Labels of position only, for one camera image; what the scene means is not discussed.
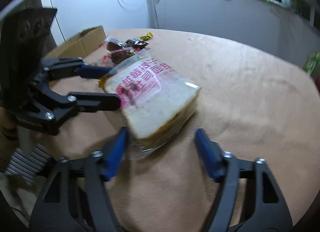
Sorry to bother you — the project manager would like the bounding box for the green white bag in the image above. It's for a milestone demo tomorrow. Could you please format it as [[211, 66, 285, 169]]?
[[303, 52, 320, 76]]

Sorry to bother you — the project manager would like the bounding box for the red clear snack packet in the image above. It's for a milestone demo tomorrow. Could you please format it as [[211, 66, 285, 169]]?
[[102, 47, 136, 67]]

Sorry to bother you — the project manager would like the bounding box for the red clear date packet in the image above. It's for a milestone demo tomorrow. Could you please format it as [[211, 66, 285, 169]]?
[[99, 36, 127, 52]]

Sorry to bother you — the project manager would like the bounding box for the brown cardboard box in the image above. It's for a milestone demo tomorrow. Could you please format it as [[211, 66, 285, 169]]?
[[44, 26, 106, 58]]

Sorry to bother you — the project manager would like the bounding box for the packaged sliced bread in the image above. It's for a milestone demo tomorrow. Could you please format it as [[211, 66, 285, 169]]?
[[98, 49, 201, 159]]

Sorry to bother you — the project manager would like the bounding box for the striped sleeve forearm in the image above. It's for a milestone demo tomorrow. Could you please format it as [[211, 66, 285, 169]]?
[[4, 144, 52, 185]]

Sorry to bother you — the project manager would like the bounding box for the small yellow candy packet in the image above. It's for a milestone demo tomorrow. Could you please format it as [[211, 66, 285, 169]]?
[[137, 32, 153, 41]]

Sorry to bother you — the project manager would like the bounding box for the brown Snickers bar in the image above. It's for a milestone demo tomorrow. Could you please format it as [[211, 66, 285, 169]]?
[[125, 38, 149, 50]]

